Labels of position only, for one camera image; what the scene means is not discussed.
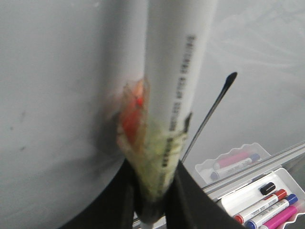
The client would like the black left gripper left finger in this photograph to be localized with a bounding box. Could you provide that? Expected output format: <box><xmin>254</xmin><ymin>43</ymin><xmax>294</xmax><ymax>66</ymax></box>
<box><xmin>61</xmin><ymin>160</ymin><xmax>141</xmax><ymax>229</ymax></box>

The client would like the white black-tip whiteboard marker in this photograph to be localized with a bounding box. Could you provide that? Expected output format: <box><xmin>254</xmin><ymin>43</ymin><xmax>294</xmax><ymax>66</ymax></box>
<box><xmin>117</xmin><ymin>0</ymin><xmax>217</xmax><ymax>225</ymax></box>

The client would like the white whiteboard with aluminium frame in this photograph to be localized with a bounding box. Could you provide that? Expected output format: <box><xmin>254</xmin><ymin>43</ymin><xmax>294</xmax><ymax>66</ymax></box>
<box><xmin>0</xmin><ymin>0</ymin><xmax>305</xmax><ymax>229</ymax></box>

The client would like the pink marker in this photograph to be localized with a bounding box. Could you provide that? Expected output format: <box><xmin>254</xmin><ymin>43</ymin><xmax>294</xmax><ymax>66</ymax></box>
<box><xmin>260</xmin><ymin>206</ymin><xmax>298</xmax><ymax>229</ymax></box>

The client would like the red capped marker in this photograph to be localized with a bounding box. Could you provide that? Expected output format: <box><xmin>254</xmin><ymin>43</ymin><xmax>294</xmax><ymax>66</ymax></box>
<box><xmin>234</xmin><ymin>189</ymin><xmax>287</xmax><ymax>224</ymax></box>

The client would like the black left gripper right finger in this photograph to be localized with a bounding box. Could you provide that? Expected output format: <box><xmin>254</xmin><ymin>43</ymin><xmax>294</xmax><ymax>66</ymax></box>
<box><xmin>165</xmin><ymin>161</ymin><xmax>244</xmax><ymax>229</ymax></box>

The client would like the white plastic marker tray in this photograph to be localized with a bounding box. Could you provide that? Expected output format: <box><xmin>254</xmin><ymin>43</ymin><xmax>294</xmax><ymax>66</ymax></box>
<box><xmin>217</xmin><ymin>168</ymin><xmax>305</xmax><ymax>229</ymax></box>

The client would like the black capped marker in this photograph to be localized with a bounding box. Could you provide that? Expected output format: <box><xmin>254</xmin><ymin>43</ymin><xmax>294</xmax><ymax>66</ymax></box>
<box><xmin>219</xmin><ymin>181</ymin><xmax>276</xmax><ymax>212</ymax></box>

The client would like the blue capped marker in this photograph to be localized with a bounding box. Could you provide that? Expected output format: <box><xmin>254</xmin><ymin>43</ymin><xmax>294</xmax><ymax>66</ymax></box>
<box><xmin>245</xmin><ymin>194</ymin><xmax>298</xmax><ymax>229</ymax></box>

